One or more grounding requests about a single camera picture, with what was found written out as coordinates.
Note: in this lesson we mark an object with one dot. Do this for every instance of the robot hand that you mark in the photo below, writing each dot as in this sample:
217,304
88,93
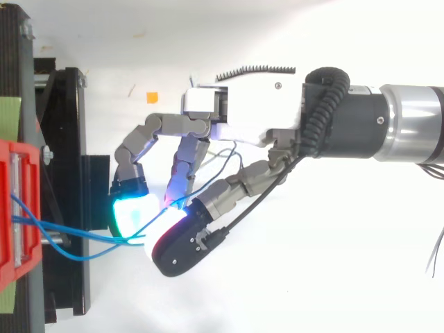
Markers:
249,104

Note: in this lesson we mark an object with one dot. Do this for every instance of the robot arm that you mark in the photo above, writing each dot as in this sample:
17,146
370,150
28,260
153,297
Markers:
360,121

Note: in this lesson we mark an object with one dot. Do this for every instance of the black stand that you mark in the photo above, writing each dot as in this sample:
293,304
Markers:
74,138

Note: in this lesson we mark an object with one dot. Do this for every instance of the red bin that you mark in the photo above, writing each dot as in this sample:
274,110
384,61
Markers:
30,194

